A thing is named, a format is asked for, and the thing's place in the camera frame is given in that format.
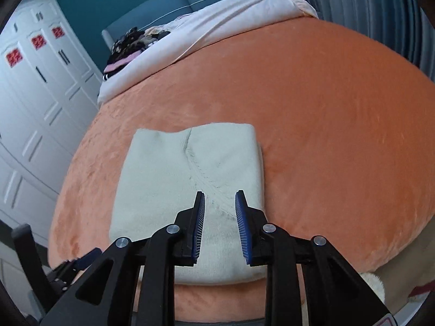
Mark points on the cream fluffy rug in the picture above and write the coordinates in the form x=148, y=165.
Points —
x=375, y=284

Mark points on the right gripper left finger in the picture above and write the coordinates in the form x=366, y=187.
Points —
x=133, y=283

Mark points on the cream knit cardigan red buttons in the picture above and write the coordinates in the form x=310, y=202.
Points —
x=163, y=172

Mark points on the white panelled wardrobe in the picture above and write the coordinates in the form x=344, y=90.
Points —
x=49, y=90

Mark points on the dark clothes pile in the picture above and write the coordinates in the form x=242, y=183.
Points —
x=130, y=46

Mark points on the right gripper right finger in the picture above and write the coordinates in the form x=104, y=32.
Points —
x=306, y=279

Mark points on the white folded duvet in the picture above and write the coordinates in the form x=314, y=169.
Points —
x=204, y=27

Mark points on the orange plush bed blanket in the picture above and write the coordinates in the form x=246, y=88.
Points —
x=346, y=127

